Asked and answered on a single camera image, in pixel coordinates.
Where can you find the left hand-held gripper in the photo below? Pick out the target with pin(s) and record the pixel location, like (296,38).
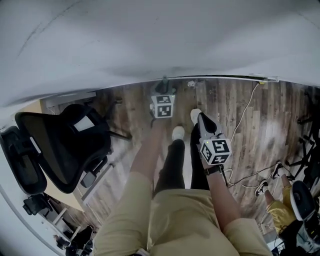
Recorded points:
(162,107)

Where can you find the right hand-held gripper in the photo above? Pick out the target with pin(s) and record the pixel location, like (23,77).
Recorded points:
(217,150)

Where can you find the person's right forearm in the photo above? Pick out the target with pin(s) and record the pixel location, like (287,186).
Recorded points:
(222,200)

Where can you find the person's left forearm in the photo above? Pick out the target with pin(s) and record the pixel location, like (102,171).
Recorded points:
(147,150)

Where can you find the person's right white shoe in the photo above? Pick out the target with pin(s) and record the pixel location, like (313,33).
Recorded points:
(194,115)

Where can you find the small white floor object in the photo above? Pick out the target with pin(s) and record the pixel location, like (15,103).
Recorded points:
(191,83)

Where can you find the person's black trousers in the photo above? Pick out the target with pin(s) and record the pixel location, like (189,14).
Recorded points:
(172,165)

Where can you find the black mesh office chair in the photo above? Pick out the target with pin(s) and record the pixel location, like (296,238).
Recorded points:
(307,155)

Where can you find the person's olive shirt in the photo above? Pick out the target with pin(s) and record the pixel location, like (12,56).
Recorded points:
(175,225)

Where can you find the black office chair with headrest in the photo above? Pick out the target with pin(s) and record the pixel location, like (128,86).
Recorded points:
(62,150)

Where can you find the cluttered equipment shelf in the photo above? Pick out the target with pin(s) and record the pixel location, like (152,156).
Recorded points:
(50,217)

